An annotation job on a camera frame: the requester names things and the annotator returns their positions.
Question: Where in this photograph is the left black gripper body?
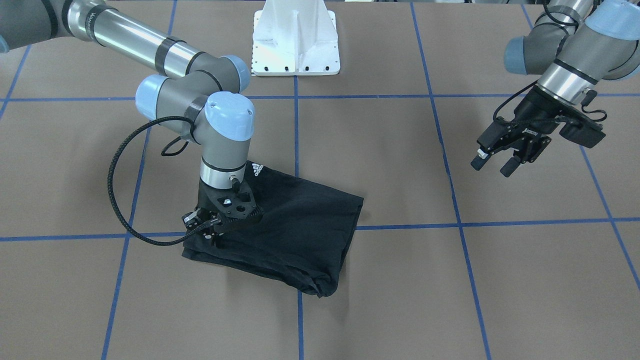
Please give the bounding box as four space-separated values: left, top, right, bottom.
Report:
477 86 563 164

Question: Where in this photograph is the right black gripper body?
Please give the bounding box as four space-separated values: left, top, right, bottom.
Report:
182 178 265 248

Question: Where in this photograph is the black t-shirt with logo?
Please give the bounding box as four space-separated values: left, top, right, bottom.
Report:
182 161 364 297

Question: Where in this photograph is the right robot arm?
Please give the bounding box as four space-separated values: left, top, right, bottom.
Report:
0 0 262 246

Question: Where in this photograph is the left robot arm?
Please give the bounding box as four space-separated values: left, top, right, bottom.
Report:
471 0 640 177

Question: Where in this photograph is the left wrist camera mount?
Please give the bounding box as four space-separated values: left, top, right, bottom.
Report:
559 89 608 149

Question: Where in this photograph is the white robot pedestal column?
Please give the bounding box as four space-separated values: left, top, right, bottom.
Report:
251 0 341 76

